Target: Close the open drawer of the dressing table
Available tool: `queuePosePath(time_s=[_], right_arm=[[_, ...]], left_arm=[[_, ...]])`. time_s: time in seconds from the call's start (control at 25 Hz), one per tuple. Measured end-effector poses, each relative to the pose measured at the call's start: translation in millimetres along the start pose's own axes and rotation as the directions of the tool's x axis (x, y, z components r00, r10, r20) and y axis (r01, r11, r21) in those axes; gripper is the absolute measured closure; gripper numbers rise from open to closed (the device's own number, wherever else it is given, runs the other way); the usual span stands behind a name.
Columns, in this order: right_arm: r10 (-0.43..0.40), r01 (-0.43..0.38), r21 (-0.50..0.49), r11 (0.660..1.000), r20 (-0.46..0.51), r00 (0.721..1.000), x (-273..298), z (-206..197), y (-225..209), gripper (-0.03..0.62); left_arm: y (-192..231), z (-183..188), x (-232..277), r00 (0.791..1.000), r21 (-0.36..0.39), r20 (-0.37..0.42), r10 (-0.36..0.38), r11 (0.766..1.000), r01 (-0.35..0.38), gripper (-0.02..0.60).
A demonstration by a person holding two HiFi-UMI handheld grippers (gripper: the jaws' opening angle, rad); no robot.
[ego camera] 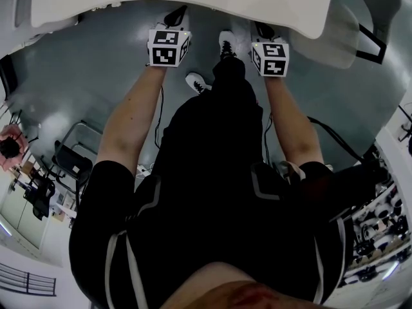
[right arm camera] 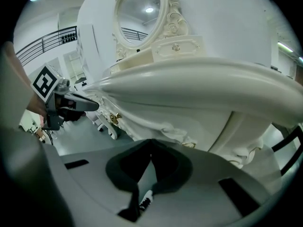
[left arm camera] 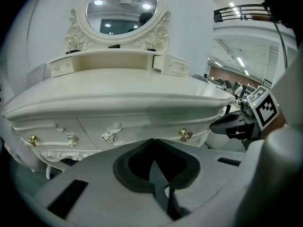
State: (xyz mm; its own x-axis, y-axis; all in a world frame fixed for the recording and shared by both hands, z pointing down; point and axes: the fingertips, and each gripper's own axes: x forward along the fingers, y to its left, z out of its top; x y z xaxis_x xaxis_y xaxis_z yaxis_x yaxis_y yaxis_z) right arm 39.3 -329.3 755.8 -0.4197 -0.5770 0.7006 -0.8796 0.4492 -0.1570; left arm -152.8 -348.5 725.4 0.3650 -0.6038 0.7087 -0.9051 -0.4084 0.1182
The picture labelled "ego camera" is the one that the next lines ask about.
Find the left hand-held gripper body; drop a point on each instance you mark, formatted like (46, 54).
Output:
(164, 48)

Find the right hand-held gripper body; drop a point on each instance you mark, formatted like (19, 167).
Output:
(273, 60)

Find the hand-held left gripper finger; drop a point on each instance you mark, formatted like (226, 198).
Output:
(170, 18)
(180, 19)

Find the person's right forearm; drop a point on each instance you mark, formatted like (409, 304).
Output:
(293, 124)

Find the person's left forearm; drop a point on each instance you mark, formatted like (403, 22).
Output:
(128, 124)

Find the person's right white shoe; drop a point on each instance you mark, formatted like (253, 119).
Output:
(227, 42)

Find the person's white shoe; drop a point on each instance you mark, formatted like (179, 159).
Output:
(197, 82)
(227, 42)

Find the person's left white shoe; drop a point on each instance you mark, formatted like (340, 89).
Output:
(197, 82)

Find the gray chair with black legs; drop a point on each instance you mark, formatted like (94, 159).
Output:
(328, 43)

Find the white power strip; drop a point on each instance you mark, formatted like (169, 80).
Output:
(143, 170)

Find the person's black clothing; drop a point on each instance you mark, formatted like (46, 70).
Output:
(209, 188)

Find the black sled-base chair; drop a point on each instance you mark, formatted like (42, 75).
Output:
(71, 163)

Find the black waist pack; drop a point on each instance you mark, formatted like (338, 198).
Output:
(357, 182)

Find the pink chair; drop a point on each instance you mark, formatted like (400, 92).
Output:
(17, 134)

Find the black mesh office chair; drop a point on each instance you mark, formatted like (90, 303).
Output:
(40, 195)

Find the shelf of white robot parts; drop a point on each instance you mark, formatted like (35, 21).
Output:
(376, 233)

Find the person's face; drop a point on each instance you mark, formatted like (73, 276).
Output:
(244, 291)

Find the long black metal railing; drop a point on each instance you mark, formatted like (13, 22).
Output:
(29, 280)

